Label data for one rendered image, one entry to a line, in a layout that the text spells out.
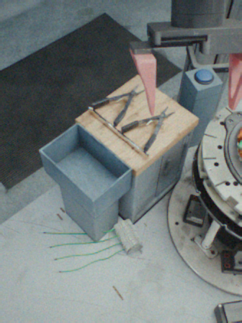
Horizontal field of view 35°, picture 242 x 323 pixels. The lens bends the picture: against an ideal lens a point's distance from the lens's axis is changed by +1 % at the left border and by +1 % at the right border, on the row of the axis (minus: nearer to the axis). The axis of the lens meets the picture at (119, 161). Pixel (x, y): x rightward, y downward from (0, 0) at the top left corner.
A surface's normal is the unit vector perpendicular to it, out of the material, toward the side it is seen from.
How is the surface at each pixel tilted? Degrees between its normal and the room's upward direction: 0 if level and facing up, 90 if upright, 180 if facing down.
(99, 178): 0
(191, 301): 0
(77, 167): 0
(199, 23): 61
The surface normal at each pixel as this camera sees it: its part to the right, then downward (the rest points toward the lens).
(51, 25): 0.01, -0.55
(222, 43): 0.08, 0.45
